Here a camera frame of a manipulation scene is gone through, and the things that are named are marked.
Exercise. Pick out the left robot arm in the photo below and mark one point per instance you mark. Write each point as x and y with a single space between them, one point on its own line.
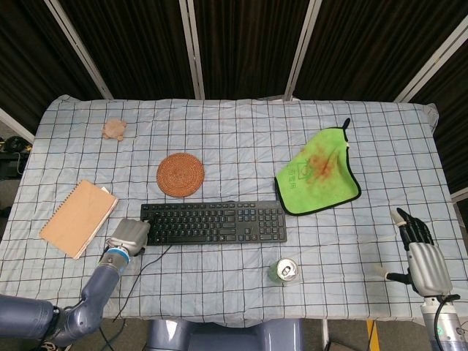
55 303

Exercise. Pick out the black folding screen panels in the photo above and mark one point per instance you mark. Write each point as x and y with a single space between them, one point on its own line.
245 44

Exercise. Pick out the black computer keyboard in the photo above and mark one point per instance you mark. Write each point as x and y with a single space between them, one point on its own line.
219 223

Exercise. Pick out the stained green cleaning cloth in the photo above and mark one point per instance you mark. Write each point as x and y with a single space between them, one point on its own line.
318 175

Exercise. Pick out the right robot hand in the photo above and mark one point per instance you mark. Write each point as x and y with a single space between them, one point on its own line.
426 263

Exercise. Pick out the brown spiral notebook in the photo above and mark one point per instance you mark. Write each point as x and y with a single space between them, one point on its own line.
78 217

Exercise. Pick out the green drink can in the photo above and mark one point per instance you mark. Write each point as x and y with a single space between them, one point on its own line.
284 271

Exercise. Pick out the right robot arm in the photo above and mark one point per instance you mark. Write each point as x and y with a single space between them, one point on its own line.
440 321

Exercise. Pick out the small tan turtle figurine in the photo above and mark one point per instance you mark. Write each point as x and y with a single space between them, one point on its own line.
114 129

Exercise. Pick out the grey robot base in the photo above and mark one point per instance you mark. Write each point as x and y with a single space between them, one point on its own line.
225 336

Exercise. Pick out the round woven rattan coaster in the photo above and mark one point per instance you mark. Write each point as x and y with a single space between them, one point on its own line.
180 175

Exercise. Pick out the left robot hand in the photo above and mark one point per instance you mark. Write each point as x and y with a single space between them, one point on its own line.
131 234

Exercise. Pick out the blue checked tablecloth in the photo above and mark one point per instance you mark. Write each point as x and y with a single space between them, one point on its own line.
234 285

